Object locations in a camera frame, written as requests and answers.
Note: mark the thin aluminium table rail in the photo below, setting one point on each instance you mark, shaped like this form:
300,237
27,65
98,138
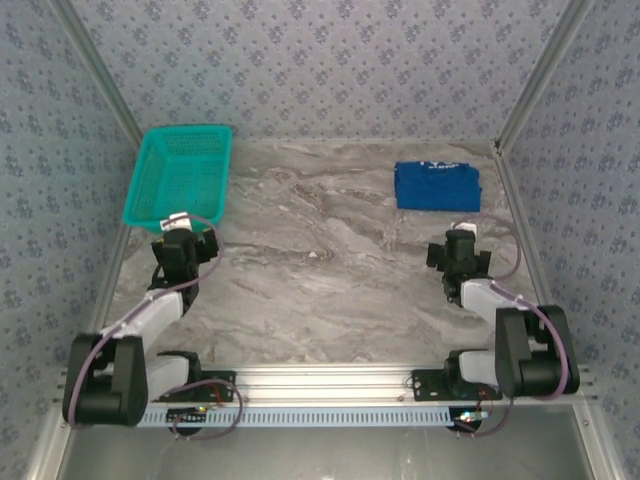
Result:
375,141

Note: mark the small circuit board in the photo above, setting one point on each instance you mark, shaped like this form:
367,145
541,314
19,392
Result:
187,416
467,419

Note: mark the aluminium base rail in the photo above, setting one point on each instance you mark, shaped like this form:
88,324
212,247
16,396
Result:
325,382

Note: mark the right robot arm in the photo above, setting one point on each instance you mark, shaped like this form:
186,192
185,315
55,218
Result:
490,300

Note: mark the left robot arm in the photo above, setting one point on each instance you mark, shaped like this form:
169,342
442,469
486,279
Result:
150,315

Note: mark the aluminium table side rail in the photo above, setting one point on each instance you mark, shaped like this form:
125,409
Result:
515,190
115,260

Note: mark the blue t-shirt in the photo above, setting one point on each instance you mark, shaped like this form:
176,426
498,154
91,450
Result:
435,187

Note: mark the grey metal base panel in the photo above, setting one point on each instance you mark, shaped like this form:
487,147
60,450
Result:
320,455

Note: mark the aluminium frame post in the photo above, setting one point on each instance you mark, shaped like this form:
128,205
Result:
105,75
547,65

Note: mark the teal plastic basket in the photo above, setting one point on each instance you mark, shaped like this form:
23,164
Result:
180,175

